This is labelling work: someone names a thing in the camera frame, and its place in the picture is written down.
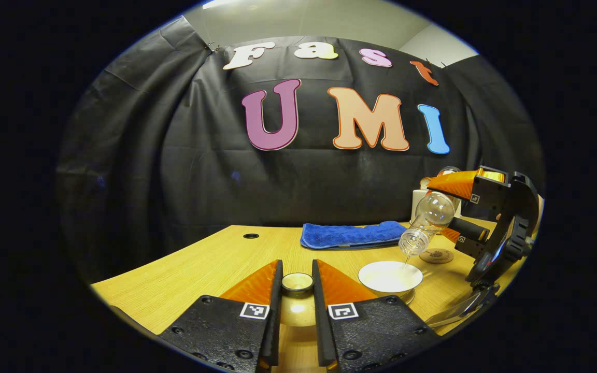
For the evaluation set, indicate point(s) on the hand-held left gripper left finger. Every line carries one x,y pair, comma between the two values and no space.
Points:
275,321

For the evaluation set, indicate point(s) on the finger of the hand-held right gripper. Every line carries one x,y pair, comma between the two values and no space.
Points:
472,230
487,194

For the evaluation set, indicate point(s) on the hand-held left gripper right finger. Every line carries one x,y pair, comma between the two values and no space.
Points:
322,321

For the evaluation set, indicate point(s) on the round wooden coaster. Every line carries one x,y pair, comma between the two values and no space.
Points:
438,256

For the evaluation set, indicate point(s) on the clear water bottle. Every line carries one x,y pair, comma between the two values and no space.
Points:
433,210

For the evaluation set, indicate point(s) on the cream porcelain teacup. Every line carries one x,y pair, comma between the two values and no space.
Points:
389,277

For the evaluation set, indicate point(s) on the white toaster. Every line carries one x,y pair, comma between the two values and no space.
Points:
416,207

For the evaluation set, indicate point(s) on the bread slice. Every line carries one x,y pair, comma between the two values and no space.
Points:
425,183

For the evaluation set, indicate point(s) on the blue folded towel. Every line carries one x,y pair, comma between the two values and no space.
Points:
350,235

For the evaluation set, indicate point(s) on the black backdrop cloth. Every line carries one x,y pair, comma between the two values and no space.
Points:
174,171

